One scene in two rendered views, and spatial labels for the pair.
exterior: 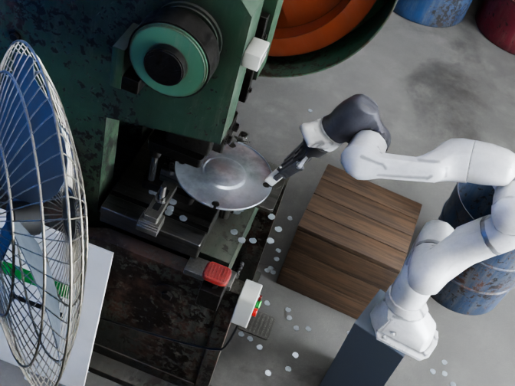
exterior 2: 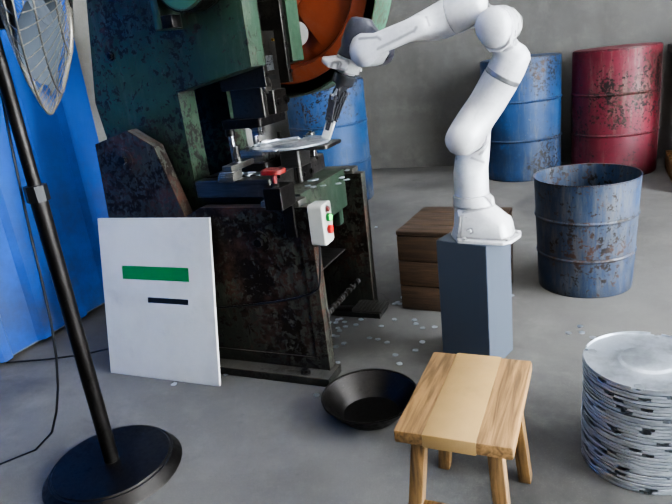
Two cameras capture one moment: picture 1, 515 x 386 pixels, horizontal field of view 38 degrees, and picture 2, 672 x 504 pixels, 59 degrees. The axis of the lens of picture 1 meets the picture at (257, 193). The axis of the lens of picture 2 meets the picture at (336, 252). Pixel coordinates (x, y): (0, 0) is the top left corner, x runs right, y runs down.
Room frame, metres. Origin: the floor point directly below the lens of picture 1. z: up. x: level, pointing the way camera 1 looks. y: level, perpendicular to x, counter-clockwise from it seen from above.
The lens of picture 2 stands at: (-0.44, -0.73, 1.08)
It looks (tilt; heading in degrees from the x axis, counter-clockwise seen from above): 19 degrees down; 20
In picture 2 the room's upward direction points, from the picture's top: 7 degrees counter-clockwise
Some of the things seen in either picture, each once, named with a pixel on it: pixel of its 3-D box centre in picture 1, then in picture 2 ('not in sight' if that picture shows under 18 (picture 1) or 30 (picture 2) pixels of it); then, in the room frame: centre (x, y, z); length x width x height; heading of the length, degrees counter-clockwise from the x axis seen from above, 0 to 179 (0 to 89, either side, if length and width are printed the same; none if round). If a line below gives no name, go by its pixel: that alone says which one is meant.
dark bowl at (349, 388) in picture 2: not in sight; (370, 403); (1.08, -0.23, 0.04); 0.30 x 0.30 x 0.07
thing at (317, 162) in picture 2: (178, 182); (264, 174); (1.56, 0.24, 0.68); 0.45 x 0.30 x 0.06; 175
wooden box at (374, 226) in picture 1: (349, 243); (457, 257); (2.01, -0.40, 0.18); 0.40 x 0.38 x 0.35; 81
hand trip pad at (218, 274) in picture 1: (214, 280); (274, 180); (1.21, 0.04, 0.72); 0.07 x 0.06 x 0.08; 85
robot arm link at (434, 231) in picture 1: (425, 262); (472, 153); (1.52, -0.53, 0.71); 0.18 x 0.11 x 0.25; 171
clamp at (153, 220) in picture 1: (159, 201); (236, 162); (1.39, 0.25, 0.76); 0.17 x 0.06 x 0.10; 175
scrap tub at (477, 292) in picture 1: (482, 242); (585, 229); (2.18, -0.92, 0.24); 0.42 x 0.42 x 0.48
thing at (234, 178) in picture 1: (224, 172); (290, 143); (1.55, 0.11, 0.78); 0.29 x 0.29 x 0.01
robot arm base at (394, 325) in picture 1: (411, 316); (484, 215); (1.46, -0.56, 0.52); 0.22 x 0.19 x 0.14; 68
